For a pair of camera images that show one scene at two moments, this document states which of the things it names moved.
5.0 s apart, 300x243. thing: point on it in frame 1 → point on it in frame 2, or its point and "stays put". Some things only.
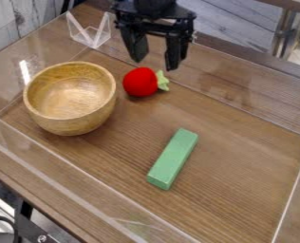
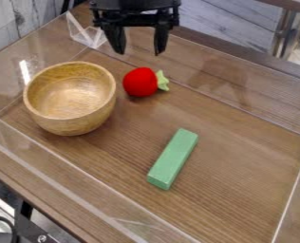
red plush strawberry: x=140 y=82 stays put
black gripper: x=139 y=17 → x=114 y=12
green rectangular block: x=172 y=158 stays put
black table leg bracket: x=29 y=233 stays put
